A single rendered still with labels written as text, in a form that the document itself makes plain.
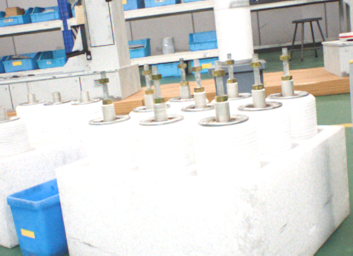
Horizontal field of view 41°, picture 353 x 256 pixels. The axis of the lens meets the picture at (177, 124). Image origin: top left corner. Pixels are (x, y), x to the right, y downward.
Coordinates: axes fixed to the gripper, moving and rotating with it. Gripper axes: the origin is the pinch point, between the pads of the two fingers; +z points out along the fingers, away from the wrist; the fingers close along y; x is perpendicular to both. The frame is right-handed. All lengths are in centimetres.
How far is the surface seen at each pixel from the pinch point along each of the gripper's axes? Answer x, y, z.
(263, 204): 31.4, -3.7, 32.4
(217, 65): 23.1, -5.7, 13.7
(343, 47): -74, -193, 23
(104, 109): 0.4, 1.0, 19.7
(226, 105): 23.9, -5.8, 19.5
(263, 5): -322, -419, -23
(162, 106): 12.5, -2.9, 19.4
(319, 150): 25.9, -24.6, 30.4
